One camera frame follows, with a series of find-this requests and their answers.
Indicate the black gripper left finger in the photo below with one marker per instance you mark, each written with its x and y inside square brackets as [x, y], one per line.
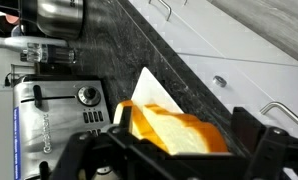
[126, 118]

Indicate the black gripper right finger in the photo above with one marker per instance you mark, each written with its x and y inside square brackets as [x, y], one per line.
[245, 123]

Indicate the bread slice orange crust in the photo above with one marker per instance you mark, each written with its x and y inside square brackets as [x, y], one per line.
[139, 123]
[182, 133]

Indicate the white square plate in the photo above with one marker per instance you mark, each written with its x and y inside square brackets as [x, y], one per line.
[149, 90]

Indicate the round steel cabinet lock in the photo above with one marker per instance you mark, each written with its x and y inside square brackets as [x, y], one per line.
[219, 81]

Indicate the stainless steel toaster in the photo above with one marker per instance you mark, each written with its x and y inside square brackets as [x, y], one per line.
[55, 126]

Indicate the black and clear grinder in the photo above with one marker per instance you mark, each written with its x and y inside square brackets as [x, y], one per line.
[52, 53]

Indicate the steel coffee carafe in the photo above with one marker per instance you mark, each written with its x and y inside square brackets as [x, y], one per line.
[55, 16]

